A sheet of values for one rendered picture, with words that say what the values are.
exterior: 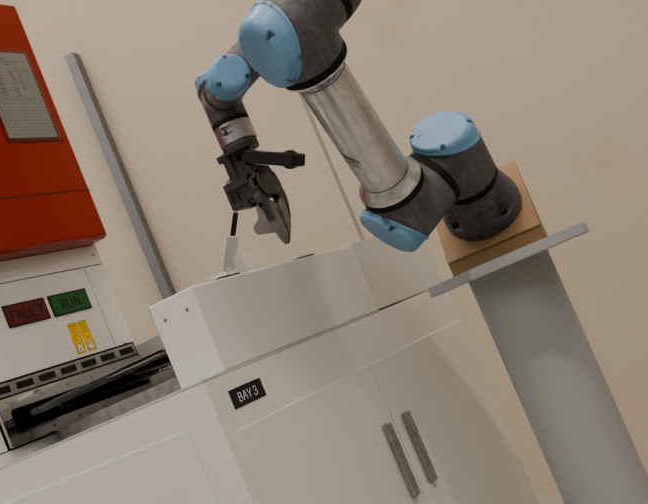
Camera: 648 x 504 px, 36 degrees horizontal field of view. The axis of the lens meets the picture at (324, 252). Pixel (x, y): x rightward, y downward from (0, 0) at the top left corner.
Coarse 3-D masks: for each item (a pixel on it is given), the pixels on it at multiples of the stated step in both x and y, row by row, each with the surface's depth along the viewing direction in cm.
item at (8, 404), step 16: (96, 368) 219; (112, 368) 223; (48, 384) 206; (64, 384) 210; (80, 384) 213; (144, 384) 231; (0, 400) 195; (16, 400) 198; (32, 400) 201; (112, 400) 219; (0, 416) 194; (64, 416) 206; (80, 416) 210; (16, 432) 195; (32, 432) 198; (48, 432) 201
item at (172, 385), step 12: (168, 384) 186; (132, 396) 191; (144, 396) 189; (156, 396) 188; (108, 408) 194; (120, 408) 193; (132, 408) 191; (84, 420) 197; (96, 420) 196; (108, 420) 194; (60, 432) 201; (72, 432) 199
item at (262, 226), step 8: (256, 208) 192; (272, 208) 191; (264, 216) 192; (256, 224) 193; (264, 224) 192; (272, 224) 191; (280, 224) 191; (256, 232) 193; (264, 232) 193; (272, 232) 192; (280, 232) 191; (288, 232) 192; (288, 240) 192
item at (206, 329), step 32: (320, 256) 191; (352, 256) 201; (192, 288) 155; (224, 288) 162; (256, 288) 169; (288, 288) 177; (320, 288) 186; (352, 288) 196; (160, 320) 159; (192, 320) 156; (224, 320) 159; (256, 320) 166; (288, 320) 173; (320, 320) 182; (192, 352) 156; (224, 352) 155; (256, 352) 162
